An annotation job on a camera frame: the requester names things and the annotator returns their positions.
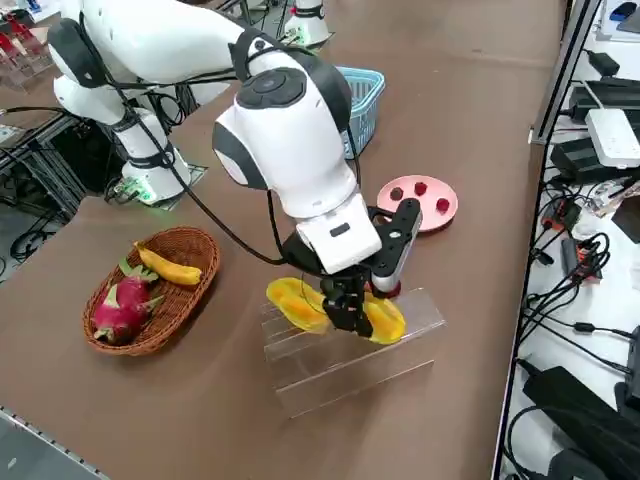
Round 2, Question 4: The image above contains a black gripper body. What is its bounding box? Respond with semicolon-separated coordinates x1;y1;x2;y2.
282;232;375;304

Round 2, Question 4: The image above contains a brown wicker basket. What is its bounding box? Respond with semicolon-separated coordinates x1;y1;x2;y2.
82;227;222;357

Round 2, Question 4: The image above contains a blue plastic basket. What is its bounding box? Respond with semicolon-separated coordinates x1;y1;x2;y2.
334;66;387;156

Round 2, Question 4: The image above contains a clear acrylic stepped stand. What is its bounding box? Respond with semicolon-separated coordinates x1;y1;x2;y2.
258;285;447;420

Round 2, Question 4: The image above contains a yellow banana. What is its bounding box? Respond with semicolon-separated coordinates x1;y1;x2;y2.
133;241;203;286

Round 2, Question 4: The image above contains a pink round plate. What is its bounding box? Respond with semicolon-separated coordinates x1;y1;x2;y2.
375;174;460;235

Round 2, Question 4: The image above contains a pink dragon fruit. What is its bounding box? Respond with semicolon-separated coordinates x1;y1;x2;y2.
92;257;166;346

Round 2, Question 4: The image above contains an orange black plug connector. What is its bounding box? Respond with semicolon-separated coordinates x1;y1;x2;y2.
542;197;584;232
574;247;609;284

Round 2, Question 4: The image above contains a clear rack with red parts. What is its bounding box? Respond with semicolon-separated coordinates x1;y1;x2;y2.
0;9;60;91

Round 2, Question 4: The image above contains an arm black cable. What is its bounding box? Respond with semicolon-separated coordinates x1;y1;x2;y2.
74;9;364;266

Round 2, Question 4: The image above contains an aluminium frame rail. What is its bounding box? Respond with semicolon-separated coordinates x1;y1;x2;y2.
528;0;604;147
0;404;109;480

